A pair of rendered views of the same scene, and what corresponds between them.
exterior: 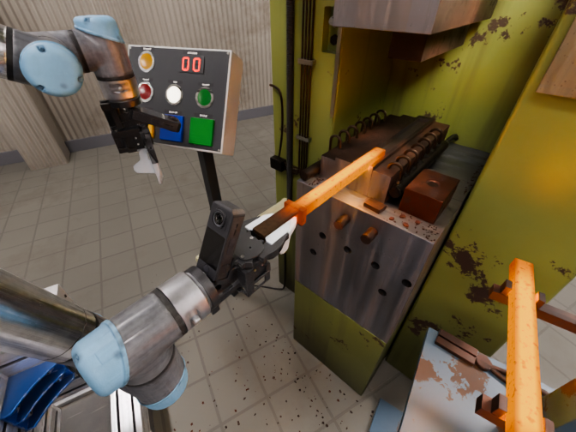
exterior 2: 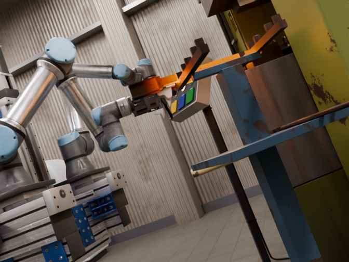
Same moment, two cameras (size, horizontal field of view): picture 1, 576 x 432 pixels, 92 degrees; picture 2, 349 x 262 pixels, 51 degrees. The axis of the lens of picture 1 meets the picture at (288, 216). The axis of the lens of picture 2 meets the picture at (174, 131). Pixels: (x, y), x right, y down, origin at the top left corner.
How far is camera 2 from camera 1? 138 cm
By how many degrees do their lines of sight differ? 60
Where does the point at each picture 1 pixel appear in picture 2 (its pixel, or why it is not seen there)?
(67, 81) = (122, 71)
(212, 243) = not seen: hidden behind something
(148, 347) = (106, 108)
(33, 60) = (115, 68)
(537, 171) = (287, 10)
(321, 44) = (233, 29)
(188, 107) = (187, 89)
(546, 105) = not seen: outside the picture
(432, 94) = not seen: hidden behind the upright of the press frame
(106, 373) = (95, 110)
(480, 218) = (299, 54)
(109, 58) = (145, 70)
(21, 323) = (88, 109)
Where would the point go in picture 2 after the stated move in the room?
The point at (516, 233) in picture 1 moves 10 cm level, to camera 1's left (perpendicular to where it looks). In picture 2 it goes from (309, 48) to (283, 62)
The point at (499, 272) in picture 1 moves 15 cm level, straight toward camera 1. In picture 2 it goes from (327, 82) to (283, 99)
